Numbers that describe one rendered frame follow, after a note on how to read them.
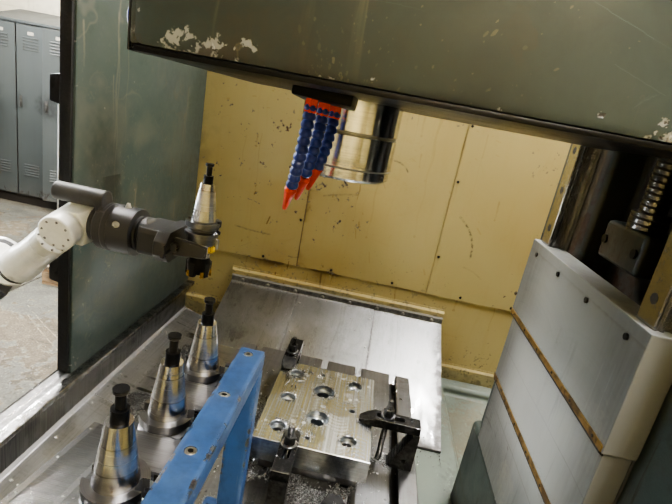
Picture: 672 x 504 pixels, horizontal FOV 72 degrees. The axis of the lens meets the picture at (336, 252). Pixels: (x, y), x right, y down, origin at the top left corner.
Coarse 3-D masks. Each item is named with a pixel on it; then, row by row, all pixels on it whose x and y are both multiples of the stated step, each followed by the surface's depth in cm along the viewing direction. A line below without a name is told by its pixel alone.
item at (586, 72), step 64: (192, 0) 43; (256, 0) 43; (320, 0) 42; (384, 0) 41; (448, 0) 41; (512, 0) 40; (576, 0) 40; (640, 0) 39; (192, 64) 53; (256, 64) 44; (320, 64) 44; (384, 64) 43; (448, 64) 42; (512, 64) 42; (576, 64) 41; (640, 64) 41; (512, 128) 63; (576, 128) 43; (640, 128) 42
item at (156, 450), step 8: (136, 432) 53; (144, 432) 53; (144, 440) 52; (152, 440) 52; (160, 440) 52; (168, 440) 52; (176, 440) 53; (144, 448) 51; (152, 448) 51; (160, 448) 51; (168, 448) 51; (144, 456) 50; (152, 456) 50; (160, 456) 50; (168, 456) 50; (152, 464) 49; (160, 464) 49; (152, 472) 48
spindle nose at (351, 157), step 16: (352, 112) 68; (368, 112) 68; (384, 112) 69; (400, 112) 72; (352, 128) 69; (368, 128) 69; (384, 128) 70; (336, 144) 69; (352, 144) 69; (368, 144) 70; (384, 144) 71; (336, 160) 70; (352, 160) 70; (368, 160) 71; (384, 160) 73; (336, 176) 71; (352, 176) 71; (368, 176) 72; (384, 176) 75
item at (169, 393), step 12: (180, 360) 54; (168, 372) 53; (180, 372) 54; (156, 384) 54; (168, 384) 53; (180, 384) 54; (156, 396) 53; (168, 396) 53; (180, 396) 54; (156, 408) 54; (168, 408) 54; (180, 408) 55; (156, 420) 54; (168, 420) 54
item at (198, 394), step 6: (186, 384) 63; (192, 384) 63; (198, 384) 63; (204, 384) 64; (186, 390) 62; (192, 390) 62; (198, 390) 62; (204, 390) 62; (210, 390) 62; (186, 396) 60; (192, 396) 61; (198, 396) 61; (204, 396) 61; (192, 402) 59; (198, 402) 60; (204, 402) 60; (198, 408) 59
